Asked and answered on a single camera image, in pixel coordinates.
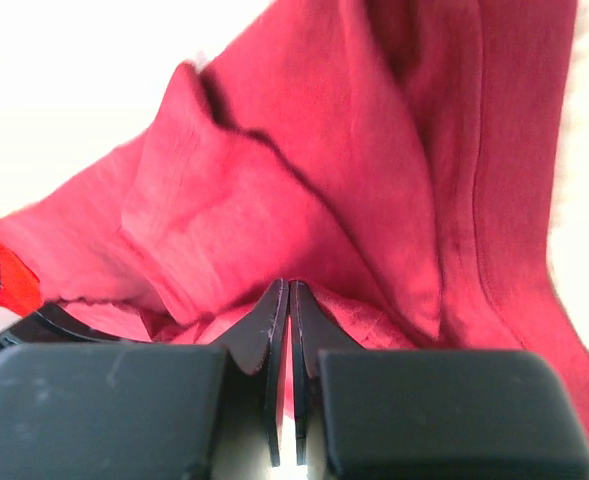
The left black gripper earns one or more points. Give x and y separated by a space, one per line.
49 324

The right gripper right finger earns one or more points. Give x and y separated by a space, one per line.
426 414

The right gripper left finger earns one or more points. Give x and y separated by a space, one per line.
149 410

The dark red t-shirt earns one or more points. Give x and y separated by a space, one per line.
396 155

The red plastic bin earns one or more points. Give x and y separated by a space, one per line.
19 286

